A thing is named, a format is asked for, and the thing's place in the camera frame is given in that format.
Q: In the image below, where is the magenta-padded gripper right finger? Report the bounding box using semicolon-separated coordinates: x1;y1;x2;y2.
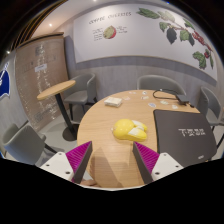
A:
132;141;184;185

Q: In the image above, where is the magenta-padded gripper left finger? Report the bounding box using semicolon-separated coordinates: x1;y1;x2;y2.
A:
39;140;94;185

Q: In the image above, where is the yellow computer mouse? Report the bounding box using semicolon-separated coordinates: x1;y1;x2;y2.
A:
112;118;149;142

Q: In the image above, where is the grey armchair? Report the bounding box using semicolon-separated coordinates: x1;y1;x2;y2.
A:
1;123;64;167
198;85;224;149
136;74;187;96
63;73;98;124

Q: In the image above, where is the white tissue pack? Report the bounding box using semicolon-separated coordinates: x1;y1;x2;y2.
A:
103;96;123;108

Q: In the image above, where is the round wooden side table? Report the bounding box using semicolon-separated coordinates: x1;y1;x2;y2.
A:
36;79;78;141

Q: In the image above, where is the black cable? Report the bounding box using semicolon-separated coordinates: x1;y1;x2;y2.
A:
152;88;183;101

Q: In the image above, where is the brown wooden wall board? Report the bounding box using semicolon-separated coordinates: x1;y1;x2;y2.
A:
13;33;71;133

